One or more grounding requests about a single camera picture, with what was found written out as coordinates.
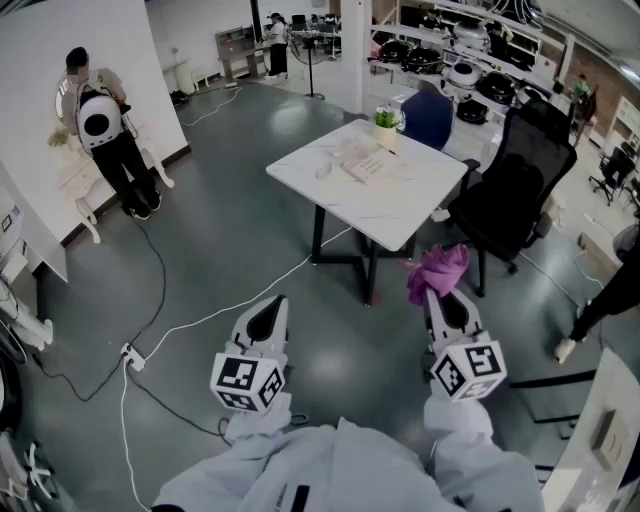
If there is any white phone base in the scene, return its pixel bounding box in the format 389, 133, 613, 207
344, 142, 400, 184

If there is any black floor cable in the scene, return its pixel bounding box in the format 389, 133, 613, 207
34, 212, 169, 404

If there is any person's left forearm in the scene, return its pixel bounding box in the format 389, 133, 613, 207
219, 392, 294, 449

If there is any person's grey jacket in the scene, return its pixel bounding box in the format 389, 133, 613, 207
152, 417, 546, 512

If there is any white ornate console table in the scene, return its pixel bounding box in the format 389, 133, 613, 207
47, 119, 176, 246

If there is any person's right forearm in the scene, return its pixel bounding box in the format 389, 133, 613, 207
423, 394, 496, 471

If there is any row of black white pods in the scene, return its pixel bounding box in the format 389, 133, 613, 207
372, 19, 519, 126

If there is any blue chair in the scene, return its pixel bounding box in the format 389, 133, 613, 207
401, 89, 455, 152

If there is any white pod backpack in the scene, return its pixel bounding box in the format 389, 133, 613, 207
75, 84, 126, 154

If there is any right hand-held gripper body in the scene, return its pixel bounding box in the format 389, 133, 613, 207
425, 329, 507, 404

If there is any white marble table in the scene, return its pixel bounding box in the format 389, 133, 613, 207
265, 118, 469, 306

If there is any cardboard box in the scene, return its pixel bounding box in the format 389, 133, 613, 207
591, 408, 627, 472

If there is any potted plant with white flowers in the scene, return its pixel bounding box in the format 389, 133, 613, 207
370, 107, 402, 147

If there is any black standing fan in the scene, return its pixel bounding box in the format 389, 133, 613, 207
292, 37, 327, 99

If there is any white floor cable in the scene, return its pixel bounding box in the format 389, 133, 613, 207
142, 224, 355, 361

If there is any black mesh office chair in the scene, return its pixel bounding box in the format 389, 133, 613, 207
446, 99, 579, 297

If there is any coiled cream phone cord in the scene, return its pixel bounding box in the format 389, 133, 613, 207
314, 149, 346, 181

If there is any purple cloth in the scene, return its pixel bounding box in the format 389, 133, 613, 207
405, 243, 470, 307

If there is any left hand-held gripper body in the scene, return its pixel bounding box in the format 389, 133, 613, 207
209, 339, 290, 414

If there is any wooden shelf unit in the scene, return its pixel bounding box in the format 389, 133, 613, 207
215, 24, 269, 79

